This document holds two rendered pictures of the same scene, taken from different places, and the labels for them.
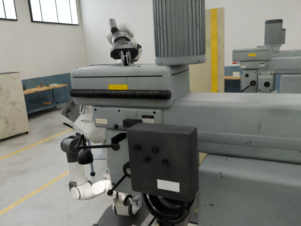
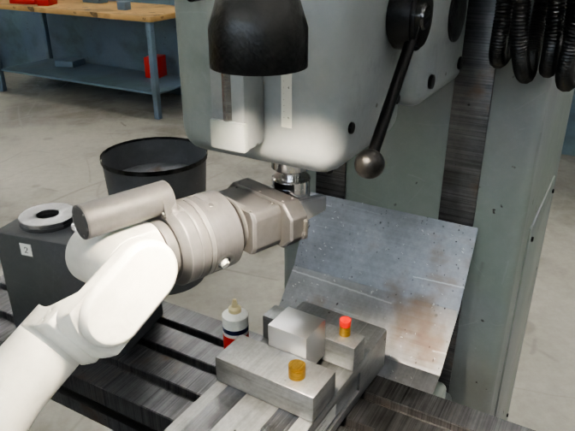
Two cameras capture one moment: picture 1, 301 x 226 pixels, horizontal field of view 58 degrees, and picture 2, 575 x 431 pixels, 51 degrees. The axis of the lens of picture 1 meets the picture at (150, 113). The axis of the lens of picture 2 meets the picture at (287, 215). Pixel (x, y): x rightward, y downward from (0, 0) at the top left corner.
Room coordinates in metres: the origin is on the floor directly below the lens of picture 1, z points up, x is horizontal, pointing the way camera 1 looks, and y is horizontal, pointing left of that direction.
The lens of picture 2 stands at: (1.17, 0.77, 1.54)
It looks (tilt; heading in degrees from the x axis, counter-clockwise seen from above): 25 degrees down; 273
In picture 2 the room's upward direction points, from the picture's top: straight up
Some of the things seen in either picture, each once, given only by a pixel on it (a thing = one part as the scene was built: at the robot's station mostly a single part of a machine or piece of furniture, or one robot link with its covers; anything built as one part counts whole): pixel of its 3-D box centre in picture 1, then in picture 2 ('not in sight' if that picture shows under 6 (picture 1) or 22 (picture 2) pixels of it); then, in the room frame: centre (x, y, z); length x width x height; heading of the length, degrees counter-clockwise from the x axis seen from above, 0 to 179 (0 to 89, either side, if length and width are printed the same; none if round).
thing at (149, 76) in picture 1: (131, 83); not in sight; (1.19, 0.08, 1.81); 0.47 x 0.26 x 0.16; 64
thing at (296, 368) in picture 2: not in sight; (297, 369); (1.19, 0.17, 1.04); 0.02 x 0.02 x 0.02
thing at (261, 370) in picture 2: not in sight; (274, 375); (1.22, 0.15, 1.01); 0.15 x 0.06 x 0.04; 151
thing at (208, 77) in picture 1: (204, 122); not in sight; (2.82, -0.58, 1.15); 0.52 x 0.40 x 2.30; 64
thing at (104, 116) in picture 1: (138, 112); not in sight; (1.18, 0.05, 1.68); 0.34 x 0.24 x 0.10; 64
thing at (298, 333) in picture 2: not in sight; (296, 339); (1.19, 0.10, 1.03); 0.06 x 0.05 x 0.06; 151
